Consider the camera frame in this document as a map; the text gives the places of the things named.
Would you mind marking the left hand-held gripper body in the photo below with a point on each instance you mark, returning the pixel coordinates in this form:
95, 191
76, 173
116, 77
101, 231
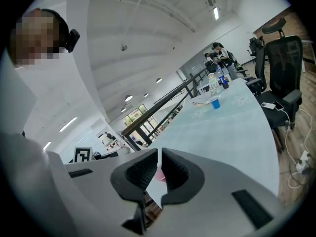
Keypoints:
82, 154

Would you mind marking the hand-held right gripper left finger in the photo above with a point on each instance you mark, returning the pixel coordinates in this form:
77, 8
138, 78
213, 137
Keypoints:
98, 194

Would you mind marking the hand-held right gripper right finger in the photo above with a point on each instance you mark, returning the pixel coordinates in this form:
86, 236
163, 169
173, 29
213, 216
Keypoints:
209, 201

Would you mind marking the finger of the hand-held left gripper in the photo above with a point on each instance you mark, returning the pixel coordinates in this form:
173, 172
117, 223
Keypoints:
118, 152

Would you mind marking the red plastic cup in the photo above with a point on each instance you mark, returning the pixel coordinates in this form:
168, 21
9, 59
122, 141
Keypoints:
160, 174

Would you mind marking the blue plastic cup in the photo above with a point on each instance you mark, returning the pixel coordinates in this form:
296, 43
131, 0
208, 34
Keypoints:
215, 103

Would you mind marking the ceiling tube light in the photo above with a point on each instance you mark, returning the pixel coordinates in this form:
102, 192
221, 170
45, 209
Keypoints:
47, 145
216, 13
67, 124

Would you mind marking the dark wooden railing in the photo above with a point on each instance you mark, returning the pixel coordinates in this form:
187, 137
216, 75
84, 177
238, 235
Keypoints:
158, 107

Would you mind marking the long white table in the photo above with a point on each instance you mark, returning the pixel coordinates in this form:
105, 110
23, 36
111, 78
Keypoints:
222, 137

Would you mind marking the crumpled packaging pile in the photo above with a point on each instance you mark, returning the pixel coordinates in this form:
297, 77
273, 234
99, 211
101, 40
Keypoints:
200, 104

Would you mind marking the white power strip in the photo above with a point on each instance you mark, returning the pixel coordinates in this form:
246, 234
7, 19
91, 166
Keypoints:
303, 162

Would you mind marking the small ceiling sensor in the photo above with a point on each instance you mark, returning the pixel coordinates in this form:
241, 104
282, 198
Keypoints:
124, 48

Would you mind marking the white smartphone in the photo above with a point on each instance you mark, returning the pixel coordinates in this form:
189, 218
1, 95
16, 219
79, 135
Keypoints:
267, 105

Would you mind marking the patterned clear bottle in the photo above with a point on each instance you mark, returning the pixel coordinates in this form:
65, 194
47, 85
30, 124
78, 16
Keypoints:
214, 85

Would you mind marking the black-screen smartphone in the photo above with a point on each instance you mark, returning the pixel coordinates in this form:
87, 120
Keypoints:
278, 105

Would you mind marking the blue label soda bottle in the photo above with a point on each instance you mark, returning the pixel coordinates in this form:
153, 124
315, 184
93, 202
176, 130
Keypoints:
223, 79

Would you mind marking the person's head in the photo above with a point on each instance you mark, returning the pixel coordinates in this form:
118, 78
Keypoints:
34, 38

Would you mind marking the black office chair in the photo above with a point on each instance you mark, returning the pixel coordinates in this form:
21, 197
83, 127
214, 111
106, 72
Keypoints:
284, 65
259, 68
252, 49

